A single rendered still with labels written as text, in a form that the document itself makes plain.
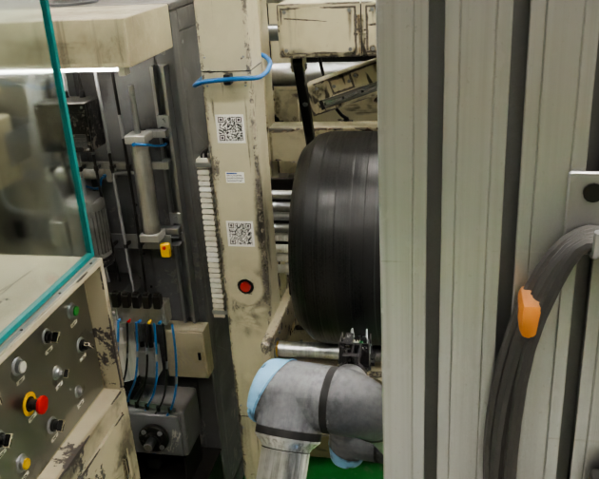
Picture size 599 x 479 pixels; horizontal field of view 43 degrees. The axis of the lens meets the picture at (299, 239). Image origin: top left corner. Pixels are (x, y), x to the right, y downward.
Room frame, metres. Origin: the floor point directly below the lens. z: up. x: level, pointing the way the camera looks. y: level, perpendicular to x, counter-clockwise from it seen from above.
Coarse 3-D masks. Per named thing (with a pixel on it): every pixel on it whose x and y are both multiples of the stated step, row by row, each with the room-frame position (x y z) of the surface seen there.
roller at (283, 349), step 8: (280, 344) 1.79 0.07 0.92; (288, 344) 1.79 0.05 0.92; (296, 344) 1.78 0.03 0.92; (304, 344) 1.78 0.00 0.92; (312, 344) 1.78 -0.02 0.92; (320, 344) 1.77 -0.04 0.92; (328, 344) 1.77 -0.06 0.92; (336, 344) 1.77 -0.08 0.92; (280, 352) 1.78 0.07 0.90; (288, 352) 1.77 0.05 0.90; (296, 352) 1.77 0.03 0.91; (304, 352) 1.76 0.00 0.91; (312, 352) 1.76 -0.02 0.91; (320, 352) 1.75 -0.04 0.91; (328, 352) 1.75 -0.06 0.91; (336, 352) 1.75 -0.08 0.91; (376, 352) 1.73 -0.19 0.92; (376, 360) 1.72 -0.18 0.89
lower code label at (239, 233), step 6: (228, 222) 1.88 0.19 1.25; (234, 222) 1.88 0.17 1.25; (240, 222) 1.88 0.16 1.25; (246, 222) 1.87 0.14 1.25; (252, 222) 1.87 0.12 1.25; (228, 228) 1.88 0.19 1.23; (234, 228) 1.88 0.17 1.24; (240, 228) 1.88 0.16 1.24; (246, 228) 1.87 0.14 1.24; (252, 228) 1.87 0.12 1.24; (228, 234) 1.88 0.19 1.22; (234, 234) 1.88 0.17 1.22; (240, 234) 1.88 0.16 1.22; (246, 234) 1.87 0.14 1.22; (252, 234) 1.87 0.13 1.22; (228, 240) 1.88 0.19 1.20; (234, 240) 1.88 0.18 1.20; (240, 240) 1.88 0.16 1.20; (246, 240) 1.87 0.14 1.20; (252, 240) 1.87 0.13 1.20; (246, 246) 1.87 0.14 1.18; (252, 246) 1.87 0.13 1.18
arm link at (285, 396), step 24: (288, 360) 1.13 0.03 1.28; (264, 384) 1.09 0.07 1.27; (288, 384) 1.08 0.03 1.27; (312, 384) 1.07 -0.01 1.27; (264, 408) 1.07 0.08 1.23; (288, 408) 1.05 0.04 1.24; (312, 408) 1.04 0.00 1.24; (264, 432) 1.04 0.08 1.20; (288, 432) 1.03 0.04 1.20; (312, 432) 1.04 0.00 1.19; (264, 456) 1.03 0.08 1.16; (288, 456) 1.02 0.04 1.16
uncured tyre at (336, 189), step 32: (320, 160) 1.78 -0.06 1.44; (352, 160) 1.77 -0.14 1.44; (320, 192) 1.71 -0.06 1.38; (352, 192) 1.69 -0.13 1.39; (320, 224) 1.66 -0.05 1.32; (352, 224) 1.64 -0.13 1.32; (288, 256) 1.68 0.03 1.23; (320, 256) 1.63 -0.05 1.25; (352, 256) 1.61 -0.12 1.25; (320, 288) 1.62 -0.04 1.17; (352, 288) 1.60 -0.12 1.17; (320, 320) 1.64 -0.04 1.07; (352, 320) 1.63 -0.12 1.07
